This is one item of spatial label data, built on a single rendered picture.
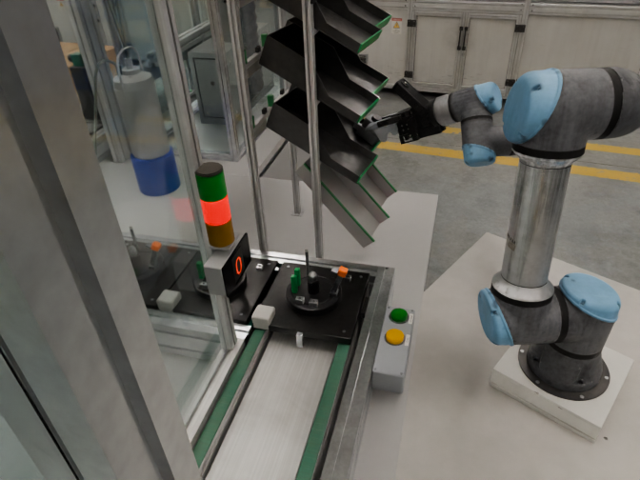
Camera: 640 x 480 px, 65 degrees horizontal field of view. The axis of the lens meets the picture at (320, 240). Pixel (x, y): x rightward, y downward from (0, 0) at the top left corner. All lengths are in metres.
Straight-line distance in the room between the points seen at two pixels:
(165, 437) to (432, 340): 1.19
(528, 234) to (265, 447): 0.64
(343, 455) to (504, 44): 4.43
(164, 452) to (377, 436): 0.99
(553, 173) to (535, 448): 0.57
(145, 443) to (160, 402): 0.02
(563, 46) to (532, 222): 4.15
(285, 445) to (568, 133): 0.76
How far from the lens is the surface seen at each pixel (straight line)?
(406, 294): 1.45
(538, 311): 1.05
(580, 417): 1.21
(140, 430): 0.17
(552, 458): 1.20
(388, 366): 1.13
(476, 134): 1.28
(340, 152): 1.36
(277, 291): 1.29
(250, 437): 1.09
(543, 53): 5.08
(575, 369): 1.20
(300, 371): 1.18
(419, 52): 5.19
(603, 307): 1.10
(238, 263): 1.01
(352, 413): 1.05
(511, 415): 1.23
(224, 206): 0.93
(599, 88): 0.92
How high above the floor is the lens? 1.82
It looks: 36 degrees down
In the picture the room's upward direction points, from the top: 3 degrees counter-clockwise
